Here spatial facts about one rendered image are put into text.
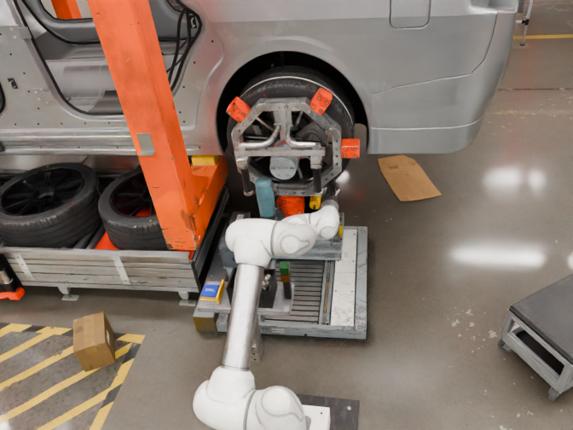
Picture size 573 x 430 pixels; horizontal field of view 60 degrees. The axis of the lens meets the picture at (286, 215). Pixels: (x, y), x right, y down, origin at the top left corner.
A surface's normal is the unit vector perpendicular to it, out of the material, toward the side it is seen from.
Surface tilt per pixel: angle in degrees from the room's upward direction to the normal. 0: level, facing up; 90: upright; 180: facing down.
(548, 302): 0
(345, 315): 0
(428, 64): 90
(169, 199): 90
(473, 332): 0
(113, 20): 90
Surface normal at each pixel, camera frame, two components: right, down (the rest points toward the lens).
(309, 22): -0.14, 0.63
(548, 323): -0.09, -0.78
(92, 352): 0.32, 0.57
